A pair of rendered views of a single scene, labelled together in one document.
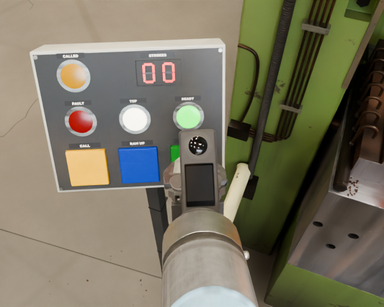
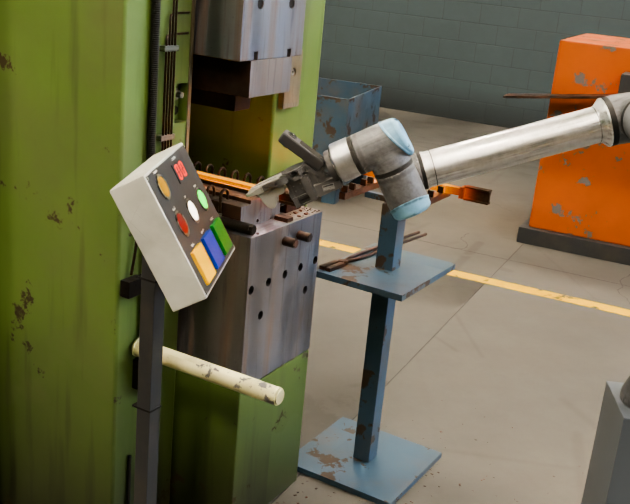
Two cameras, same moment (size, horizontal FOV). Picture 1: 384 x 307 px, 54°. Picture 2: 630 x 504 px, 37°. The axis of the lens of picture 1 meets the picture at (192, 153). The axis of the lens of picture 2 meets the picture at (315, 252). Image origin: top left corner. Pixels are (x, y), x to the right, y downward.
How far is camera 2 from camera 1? 201 cm
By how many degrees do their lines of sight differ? 71
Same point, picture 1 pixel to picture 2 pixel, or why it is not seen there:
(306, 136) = not seen: hidden behind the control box
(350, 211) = (263, 250)
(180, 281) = (371, 132)
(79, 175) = (206, 270)
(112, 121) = (188, 217)
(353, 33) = (180, 133)
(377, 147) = (235, 201)
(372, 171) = (248, 215)
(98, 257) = not seen: outside the picture
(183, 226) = (339, 144)
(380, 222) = (276, 247)
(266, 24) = (137, 151)
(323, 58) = not seen: hidden behind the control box
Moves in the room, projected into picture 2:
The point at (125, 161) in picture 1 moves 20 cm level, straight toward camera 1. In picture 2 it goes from (209, 246) to (301, 250)
